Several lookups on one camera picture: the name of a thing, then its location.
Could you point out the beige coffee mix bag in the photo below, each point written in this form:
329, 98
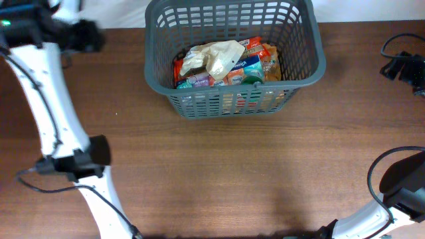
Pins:
270, 63

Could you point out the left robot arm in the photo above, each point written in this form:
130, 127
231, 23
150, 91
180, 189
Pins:
37, 38

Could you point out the blue white carton box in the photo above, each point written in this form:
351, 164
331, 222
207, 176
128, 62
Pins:
196, 78

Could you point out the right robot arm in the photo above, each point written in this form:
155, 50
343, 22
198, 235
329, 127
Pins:
400, 201

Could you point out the beige paper bag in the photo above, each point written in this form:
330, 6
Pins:
218, 58

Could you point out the red spaghetti packet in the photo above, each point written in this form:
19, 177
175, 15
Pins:
225, 63

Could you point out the green lid jar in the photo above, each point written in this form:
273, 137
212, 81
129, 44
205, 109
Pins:
250, 77

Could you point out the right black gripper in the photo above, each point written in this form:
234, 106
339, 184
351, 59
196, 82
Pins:
415, 63

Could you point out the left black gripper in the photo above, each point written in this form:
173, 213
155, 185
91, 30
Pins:
91, 32

